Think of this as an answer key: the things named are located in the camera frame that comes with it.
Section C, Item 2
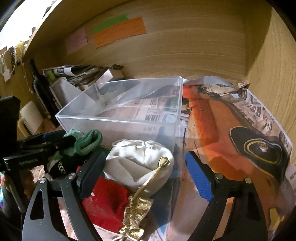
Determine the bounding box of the red velvet pouch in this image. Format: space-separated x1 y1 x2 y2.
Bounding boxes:
82 177 132 233

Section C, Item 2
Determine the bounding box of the white drawstring pouch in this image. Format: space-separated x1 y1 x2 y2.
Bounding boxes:
103 140 175 198

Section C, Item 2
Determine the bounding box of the gold drawstring pouch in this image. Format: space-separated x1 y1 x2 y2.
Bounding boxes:
112 156 170 240

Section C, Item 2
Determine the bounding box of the cream mug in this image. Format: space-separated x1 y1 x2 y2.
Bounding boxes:
18 101 44 137

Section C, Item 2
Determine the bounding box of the white curved plastic sheet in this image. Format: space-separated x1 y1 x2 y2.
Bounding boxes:
51 77 95 111

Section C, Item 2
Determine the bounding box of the dark glass bottle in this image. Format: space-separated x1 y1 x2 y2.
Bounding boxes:
29 59 60 128

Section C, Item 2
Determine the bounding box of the rolled newspaper stack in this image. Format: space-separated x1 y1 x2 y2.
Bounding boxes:
42 64 123 90

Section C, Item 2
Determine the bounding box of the small white cardboard box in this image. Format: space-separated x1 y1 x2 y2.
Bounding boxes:
96 69 125 84

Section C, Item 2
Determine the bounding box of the clear plastic storage box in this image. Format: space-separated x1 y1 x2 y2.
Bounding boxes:
55 77 185 179

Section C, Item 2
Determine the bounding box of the pink paper note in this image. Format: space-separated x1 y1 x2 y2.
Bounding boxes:
65 28 88 54

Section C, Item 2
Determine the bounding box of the green paper note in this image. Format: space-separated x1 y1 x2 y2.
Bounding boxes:
93 14 128 33

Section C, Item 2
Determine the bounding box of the orange paper note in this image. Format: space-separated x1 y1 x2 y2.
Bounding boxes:
93 16 147 48

